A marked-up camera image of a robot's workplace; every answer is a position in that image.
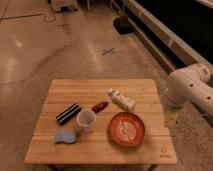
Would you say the orange ceramic bowl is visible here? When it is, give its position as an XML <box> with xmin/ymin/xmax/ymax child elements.
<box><xmin>108</xmin><ymin>112</ymin><xmax>145</xmax><ymax>147</ymax></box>

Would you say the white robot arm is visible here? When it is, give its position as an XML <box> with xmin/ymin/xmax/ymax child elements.
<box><xmin>165</xmin><ymin>63</ymin><xmax>213</xmax><ymax>116</ymax></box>

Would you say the dark red oblong object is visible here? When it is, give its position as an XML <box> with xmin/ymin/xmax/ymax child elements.
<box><xmin>92</xmin><ymin>101</ymin><xmax>108</xmax><ymax>113</ymax></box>

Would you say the white plastic bottle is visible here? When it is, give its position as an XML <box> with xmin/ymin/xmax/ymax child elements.
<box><xmin>108</xmin><ymin>89</ymin><xmax>135</xmax><ymax>111</ymax></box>

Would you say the clear plastic measuring cup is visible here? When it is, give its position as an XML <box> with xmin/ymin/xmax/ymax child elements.
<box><xmin>76</xmin><ymin>109</ymin><xmax>96</xmax><ymax>133</ymax></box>

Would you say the wooden table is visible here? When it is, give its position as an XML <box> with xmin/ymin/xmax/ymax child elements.
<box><xmin>25</xmin><ymin>79</ymin><xmax>177</xmax><ymax>165</ymax></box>

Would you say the black white striped box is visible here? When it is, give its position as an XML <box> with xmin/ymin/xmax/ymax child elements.
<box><xmin>56</xmin><ymin>103</ymin><xmax>81</xmax><ymax>125</ymax></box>

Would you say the black floor box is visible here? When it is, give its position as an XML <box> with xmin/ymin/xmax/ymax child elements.
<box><xmin>113</xmin><ymin>17</ymin><xmax>133</xmax><ymax>35</ymax></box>

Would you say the blue sponge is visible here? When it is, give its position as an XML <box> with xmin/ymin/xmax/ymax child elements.
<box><xmin>55</xmin><ymin>130</ymin><xmax>77</xmax><ymax>144</ymax></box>

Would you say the grey equipment at top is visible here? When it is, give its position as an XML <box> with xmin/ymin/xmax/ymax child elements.
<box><xmin>48</xmin><ymin>0</ymin><xmax>78</xmax><ymax>12</ymax></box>

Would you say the white long wall rail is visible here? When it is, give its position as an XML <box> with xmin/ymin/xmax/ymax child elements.
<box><xmin>109</xmin><ymin>0</ymin><xmax>213</xmax><ymax>85</ymax></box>

